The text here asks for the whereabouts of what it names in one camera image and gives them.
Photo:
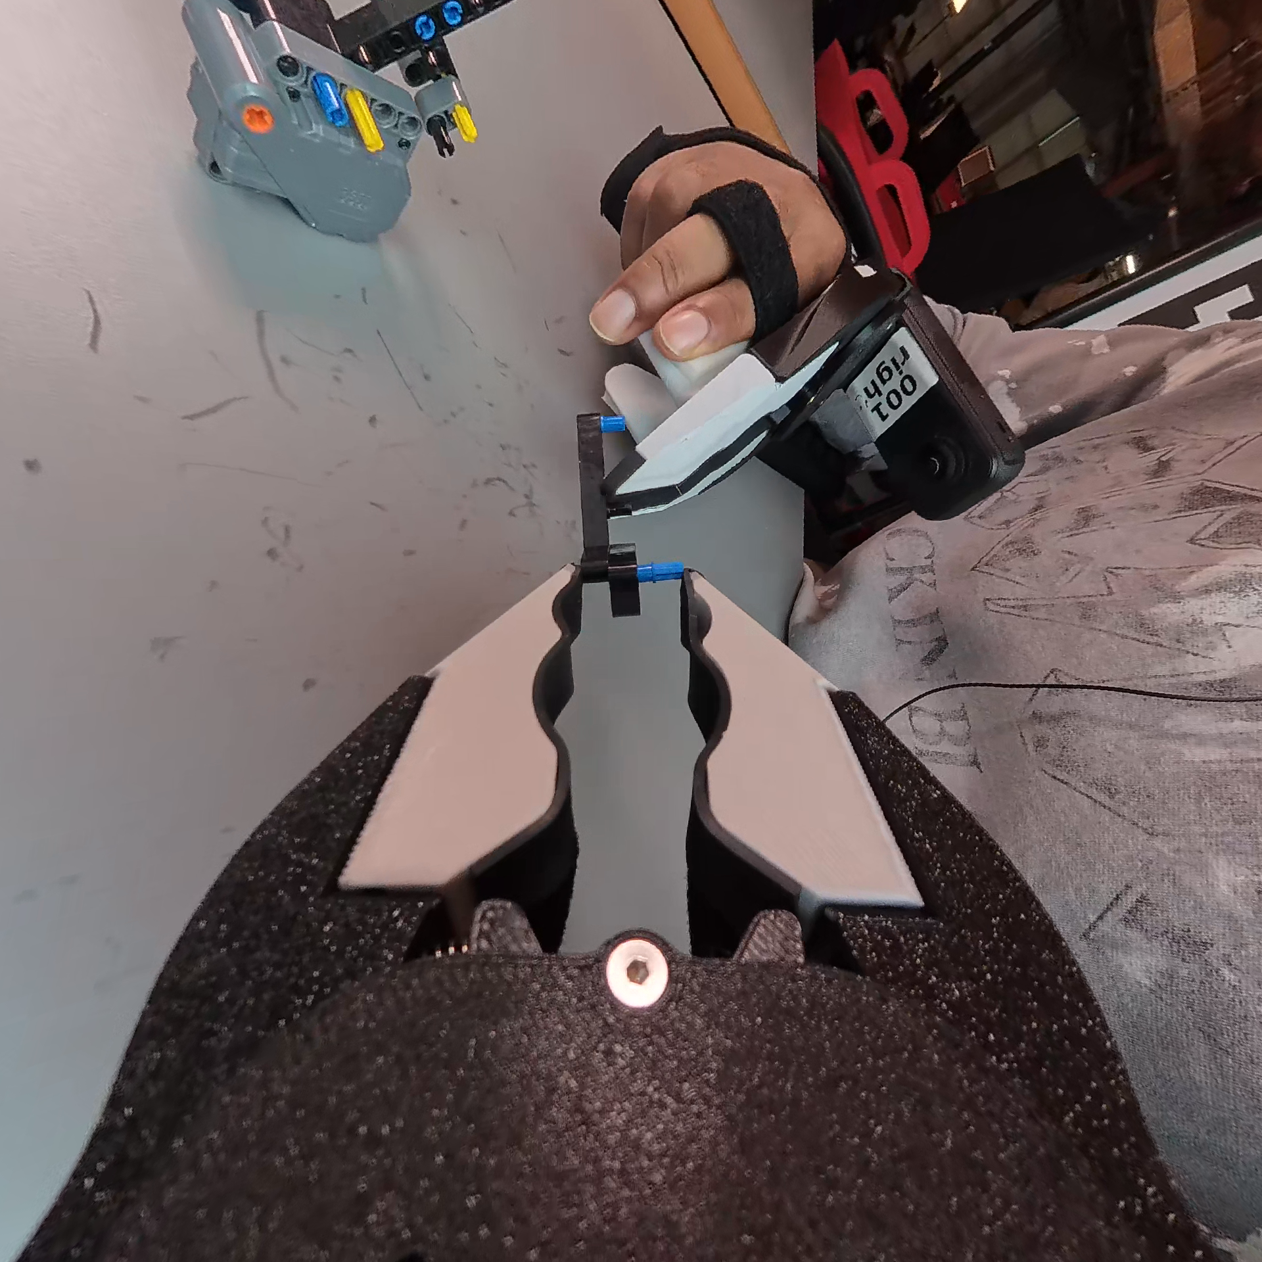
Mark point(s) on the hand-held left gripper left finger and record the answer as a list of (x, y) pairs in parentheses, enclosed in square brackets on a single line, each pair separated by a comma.
[(472, 751)]

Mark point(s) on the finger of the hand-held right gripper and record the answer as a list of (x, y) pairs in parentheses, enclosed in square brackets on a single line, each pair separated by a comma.
[(656, 480), (719, 408)]

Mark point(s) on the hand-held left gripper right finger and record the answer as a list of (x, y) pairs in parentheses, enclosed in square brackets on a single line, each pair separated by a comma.
[(788, 780)]

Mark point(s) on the black bent toy beam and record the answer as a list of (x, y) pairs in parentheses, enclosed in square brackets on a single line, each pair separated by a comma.
[(596, 492)]

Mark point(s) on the person's right forearm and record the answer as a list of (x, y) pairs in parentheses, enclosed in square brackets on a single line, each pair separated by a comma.
[(1104, 356)]

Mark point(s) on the grey desk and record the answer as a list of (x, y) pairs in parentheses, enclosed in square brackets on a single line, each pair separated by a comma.
[(199, 515)]

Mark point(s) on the person's right hand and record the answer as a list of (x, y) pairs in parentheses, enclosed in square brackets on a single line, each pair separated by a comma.
[(690, 217)]

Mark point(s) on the grey printed sweatshirt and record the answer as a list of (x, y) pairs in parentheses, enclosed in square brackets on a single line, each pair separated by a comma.
[(1085, 640)]

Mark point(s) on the red curved object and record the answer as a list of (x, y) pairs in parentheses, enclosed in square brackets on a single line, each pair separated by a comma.
[(872, 150)]

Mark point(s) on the white board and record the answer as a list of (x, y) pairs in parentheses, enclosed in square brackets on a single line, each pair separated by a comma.
[(1173, 283)]

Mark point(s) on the wooden bar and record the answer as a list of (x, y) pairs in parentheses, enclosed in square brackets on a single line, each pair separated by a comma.
[(725, 70)]

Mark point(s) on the grey toy motor assembly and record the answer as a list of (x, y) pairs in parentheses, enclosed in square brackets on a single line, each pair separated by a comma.
[(297, 138)]

